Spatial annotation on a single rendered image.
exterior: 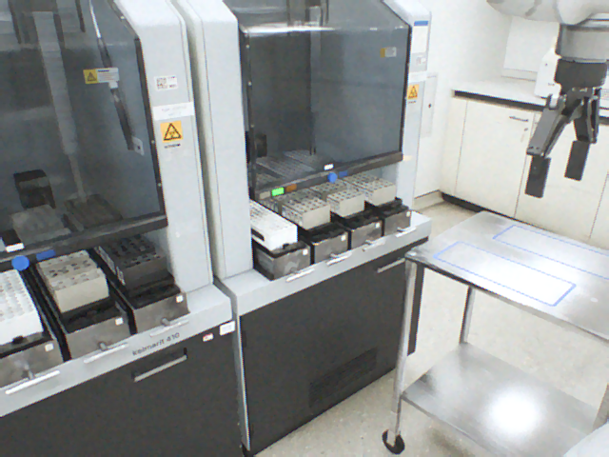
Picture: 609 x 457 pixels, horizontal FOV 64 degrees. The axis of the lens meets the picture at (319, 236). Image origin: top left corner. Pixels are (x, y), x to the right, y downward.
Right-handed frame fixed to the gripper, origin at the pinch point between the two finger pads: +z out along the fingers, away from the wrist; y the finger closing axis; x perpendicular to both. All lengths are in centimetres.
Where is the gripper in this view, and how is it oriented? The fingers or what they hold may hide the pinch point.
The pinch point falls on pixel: (555, 181)
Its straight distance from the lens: 95.8
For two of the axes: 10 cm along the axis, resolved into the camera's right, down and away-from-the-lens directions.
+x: -6.3, -3.5, 6.9
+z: -0.1, 8.9, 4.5
